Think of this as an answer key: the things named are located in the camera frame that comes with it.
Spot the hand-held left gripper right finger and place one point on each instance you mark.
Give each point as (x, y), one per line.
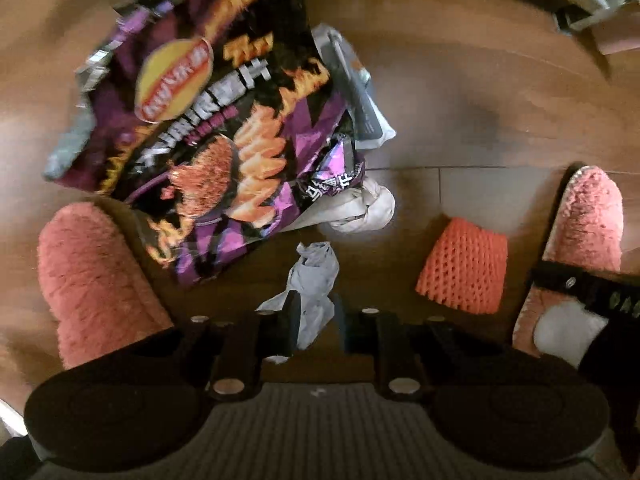
(341, 325)

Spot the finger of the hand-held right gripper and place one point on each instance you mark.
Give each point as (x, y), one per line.
(562, 280)

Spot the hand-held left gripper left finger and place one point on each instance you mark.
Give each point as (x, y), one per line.
(295, 325)

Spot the grey paper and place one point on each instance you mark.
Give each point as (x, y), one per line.
(315, 280)

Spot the purple flame-print chip bag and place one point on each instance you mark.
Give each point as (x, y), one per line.
(225, 150)

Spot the crumpled white tissue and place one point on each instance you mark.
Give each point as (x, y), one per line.
(367, 207)

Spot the pink fluffy slipper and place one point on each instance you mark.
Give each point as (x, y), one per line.
(585, 220)
(95, 280)

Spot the grey and white packet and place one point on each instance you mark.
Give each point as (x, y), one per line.
(362, 95)

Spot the orange foam fruit net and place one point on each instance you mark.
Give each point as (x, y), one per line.
(462, 270)

